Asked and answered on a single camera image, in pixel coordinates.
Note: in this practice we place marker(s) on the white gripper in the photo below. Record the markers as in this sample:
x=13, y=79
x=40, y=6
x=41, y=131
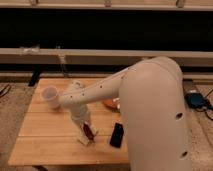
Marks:
x=80, y=114

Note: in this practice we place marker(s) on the black rectangular block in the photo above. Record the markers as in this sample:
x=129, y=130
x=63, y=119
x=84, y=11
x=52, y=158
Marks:
x=117, y=135

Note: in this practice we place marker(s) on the black table leg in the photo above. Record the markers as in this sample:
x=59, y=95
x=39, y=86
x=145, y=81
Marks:
x=35, y=76

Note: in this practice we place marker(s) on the wooden table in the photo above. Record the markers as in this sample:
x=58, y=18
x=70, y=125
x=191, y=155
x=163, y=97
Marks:
x=49, y=137

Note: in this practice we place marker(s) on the dark red pepper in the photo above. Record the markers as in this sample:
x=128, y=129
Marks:
x=88, y=132

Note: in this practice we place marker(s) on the blue device on floor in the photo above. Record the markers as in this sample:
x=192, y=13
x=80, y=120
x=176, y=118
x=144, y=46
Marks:
x=196, y=100

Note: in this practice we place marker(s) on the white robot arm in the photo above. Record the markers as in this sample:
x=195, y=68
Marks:
x=152, y=107

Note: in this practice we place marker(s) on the orange object on table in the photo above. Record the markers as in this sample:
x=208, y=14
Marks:
x=113, y=104

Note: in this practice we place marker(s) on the wooden shelf rail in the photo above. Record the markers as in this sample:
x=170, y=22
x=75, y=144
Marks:
x=100, y=57

